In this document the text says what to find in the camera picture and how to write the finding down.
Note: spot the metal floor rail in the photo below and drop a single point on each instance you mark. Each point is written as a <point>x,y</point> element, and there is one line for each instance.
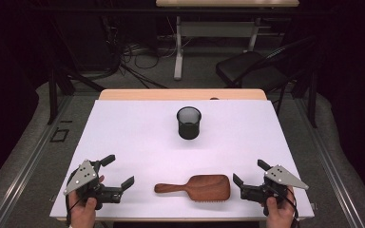
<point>326,158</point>
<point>28,164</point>

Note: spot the light wooden table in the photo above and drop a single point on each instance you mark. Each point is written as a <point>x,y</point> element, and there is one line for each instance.
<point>171,94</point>

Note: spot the black mesh pen holder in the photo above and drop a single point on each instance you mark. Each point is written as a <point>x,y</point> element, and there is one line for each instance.
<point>188,129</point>

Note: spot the person's left hand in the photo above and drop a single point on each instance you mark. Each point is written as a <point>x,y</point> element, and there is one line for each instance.
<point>82,212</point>

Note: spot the black folding chair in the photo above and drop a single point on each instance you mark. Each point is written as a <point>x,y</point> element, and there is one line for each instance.
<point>247,68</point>

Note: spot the white-legged desk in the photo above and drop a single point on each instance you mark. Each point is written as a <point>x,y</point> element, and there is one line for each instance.
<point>178,47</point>

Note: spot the brown wooden hairbrush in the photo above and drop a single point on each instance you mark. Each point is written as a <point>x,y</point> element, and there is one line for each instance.
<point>202,186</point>

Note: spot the person's right hand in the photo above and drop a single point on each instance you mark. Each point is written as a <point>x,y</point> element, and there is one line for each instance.
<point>280,213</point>

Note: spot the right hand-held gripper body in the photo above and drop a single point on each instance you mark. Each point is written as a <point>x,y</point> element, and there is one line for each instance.
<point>282,177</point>

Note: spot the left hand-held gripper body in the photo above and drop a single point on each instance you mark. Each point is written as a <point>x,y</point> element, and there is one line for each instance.
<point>82,177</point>

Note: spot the black metal stand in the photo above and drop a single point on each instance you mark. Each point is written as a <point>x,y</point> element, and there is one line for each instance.
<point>53,95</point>

